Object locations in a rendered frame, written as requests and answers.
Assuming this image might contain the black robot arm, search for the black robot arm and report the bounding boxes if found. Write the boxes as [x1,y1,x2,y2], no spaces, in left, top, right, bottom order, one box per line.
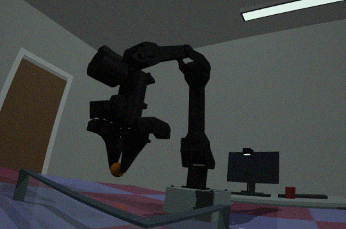
[87,42,215,190]

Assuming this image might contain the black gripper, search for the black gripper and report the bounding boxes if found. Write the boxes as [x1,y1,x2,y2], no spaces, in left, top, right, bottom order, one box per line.
[86,90,171,173]

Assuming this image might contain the brown ball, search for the brown ball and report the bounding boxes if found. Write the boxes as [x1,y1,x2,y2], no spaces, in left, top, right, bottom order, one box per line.
[110,163,124,177]

